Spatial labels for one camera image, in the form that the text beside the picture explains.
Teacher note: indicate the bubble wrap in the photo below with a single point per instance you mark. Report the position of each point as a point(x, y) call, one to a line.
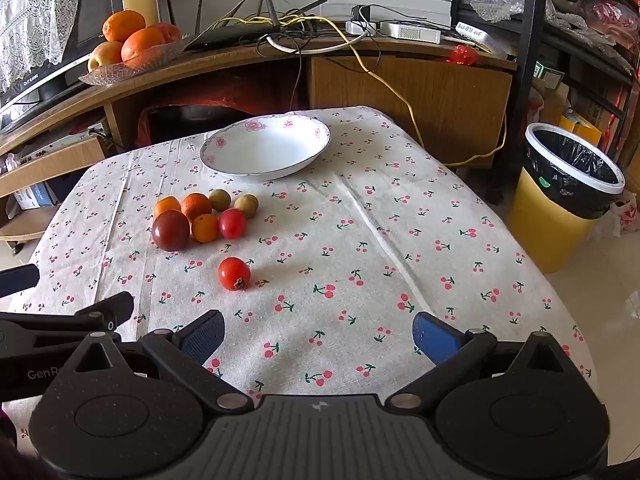
point(485, 2)

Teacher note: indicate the black trash bag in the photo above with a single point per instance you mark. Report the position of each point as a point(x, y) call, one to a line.
point(570, 170)

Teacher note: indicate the silver set-top box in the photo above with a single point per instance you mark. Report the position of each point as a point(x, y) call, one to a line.
point(55, 141)

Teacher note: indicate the red packages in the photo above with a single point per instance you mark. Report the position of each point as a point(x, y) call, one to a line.
point(612, 17)

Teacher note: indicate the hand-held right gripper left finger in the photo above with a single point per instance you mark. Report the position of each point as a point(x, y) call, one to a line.
point(202, 336)

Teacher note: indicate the white modem box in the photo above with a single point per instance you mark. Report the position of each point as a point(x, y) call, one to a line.
point(482, 37)

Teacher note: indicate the black power adapter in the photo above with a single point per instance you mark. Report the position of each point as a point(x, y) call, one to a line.
point(360, 12)

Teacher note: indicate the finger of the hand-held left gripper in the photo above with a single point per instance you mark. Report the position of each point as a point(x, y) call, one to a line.
point(17, 280)
point(117, 307)

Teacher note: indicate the red cherry tomato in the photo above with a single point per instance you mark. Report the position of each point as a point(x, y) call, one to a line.
point(234, 272)
point(233, 223)

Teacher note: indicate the black router with antennas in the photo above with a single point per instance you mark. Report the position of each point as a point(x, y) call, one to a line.
point(225, 37)

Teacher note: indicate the wooden TV cabinet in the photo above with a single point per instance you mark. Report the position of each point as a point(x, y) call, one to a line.
point(425, 90)

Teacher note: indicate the white floral plate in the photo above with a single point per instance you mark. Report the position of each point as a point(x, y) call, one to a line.
point(265, 150)

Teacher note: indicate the white lace cloth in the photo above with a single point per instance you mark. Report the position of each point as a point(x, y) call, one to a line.
point(35, 15)

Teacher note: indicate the yellow-red apple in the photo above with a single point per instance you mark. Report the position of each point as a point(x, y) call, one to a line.
point(105, 55)

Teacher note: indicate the red apple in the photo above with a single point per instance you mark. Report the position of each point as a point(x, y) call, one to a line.
point(169, 32)

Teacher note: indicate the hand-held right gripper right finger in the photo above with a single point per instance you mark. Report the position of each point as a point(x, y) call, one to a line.
point(434, 339)

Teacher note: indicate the dark red plum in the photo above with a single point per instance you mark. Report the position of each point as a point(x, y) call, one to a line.
point(171, 230)

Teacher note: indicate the blue and white box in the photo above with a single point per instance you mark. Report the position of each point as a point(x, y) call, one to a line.
point(32, 196)

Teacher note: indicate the small red bag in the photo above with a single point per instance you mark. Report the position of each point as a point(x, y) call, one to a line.
point(462, 55)

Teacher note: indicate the green and white box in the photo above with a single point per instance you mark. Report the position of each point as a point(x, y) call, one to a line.
point(547, 77)

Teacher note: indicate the large orange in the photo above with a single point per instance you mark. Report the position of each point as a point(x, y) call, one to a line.
point(124, 25)
point(142, 46)

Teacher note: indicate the yellow box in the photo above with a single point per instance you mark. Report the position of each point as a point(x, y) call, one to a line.
point(580, 129)

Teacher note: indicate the white power strip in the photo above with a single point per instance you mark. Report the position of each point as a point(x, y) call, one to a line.
point(410, 32)

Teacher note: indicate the white plastic bag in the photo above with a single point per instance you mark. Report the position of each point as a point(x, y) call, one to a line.
point(627, 212)

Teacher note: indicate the glass fruit dish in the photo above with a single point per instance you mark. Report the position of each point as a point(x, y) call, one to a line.
point(112, 72)

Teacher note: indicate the black television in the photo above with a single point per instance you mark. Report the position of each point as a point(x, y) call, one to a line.
point(100, 5)

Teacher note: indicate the tan longan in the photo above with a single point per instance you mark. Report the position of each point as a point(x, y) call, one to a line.
point(246, 206)
point(219, 200)

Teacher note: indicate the black metal shelf rack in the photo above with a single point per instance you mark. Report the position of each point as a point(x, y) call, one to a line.
point(530, 35)

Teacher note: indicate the yellow trash bin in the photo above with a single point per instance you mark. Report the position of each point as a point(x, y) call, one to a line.
point(545, 225)

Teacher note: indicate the small orange kumquat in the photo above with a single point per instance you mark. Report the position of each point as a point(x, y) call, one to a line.
point(196, 205)
point(166, 204)
point(205, 228)

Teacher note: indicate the cherry print tablecloth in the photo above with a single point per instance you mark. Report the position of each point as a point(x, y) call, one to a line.
point(350, 220)

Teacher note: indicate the large red plastic bag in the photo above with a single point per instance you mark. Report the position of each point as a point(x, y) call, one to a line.
point(220, 92)

